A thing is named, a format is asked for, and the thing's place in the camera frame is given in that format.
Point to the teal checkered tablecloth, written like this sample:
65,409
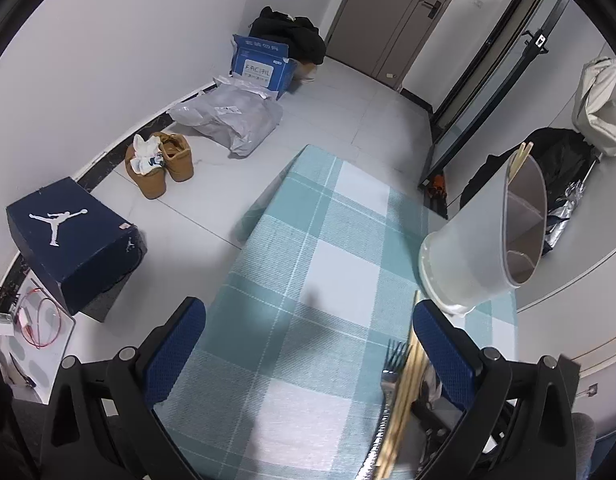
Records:
313,260

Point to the brown boot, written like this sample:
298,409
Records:
150,185
180,162

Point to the grey plastic bag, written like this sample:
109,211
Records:
227,120

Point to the black framed glass door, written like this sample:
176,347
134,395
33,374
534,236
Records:
488,85

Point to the white cloth bag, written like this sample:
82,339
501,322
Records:
600,105

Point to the silver and navy cloth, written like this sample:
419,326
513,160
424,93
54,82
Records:
563,210

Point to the white socks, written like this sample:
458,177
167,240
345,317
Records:
145,157

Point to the wall socket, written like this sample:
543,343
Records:
589,390

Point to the brown door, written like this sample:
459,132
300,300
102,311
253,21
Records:
383,15

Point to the silver metal fork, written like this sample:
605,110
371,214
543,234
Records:
394,365

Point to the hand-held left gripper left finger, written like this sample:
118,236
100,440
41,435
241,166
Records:
175,352

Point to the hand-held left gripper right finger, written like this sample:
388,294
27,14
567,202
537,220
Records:
444,352

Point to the black bag on counter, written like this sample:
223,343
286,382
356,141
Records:
555,160

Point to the white grey utensil holder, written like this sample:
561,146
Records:
468,260

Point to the pale wooden chopstick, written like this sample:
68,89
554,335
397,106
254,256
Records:
416,400
517,162
404,405
524,156
410,405

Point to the white board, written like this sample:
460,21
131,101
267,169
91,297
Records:
47,360

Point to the navy shoe box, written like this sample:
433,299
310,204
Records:
62,240

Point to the blue cardboard box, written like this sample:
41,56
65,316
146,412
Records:
260,67

